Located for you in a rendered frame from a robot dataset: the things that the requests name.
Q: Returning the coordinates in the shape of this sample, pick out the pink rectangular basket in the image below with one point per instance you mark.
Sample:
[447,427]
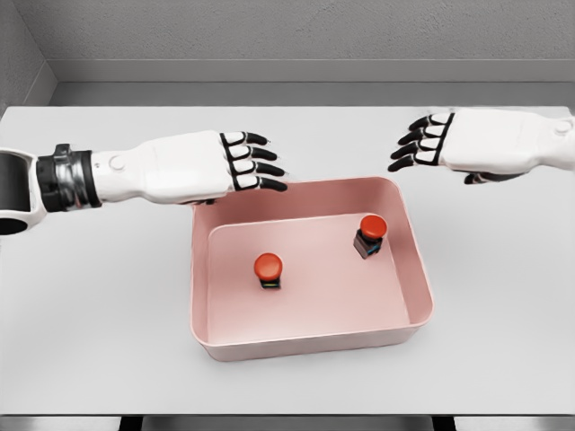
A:
[310,269]

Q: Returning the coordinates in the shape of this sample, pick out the red button industrial switch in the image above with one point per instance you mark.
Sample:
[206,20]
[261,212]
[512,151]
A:
[369,235]
[268,269]

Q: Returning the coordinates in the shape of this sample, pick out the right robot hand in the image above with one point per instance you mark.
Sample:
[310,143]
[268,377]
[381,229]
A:
[480,141]

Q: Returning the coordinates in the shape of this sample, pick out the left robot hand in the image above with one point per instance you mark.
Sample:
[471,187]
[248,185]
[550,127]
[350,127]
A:
[188,166]

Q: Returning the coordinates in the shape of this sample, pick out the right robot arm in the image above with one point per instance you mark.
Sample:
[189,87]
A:
[558,140]

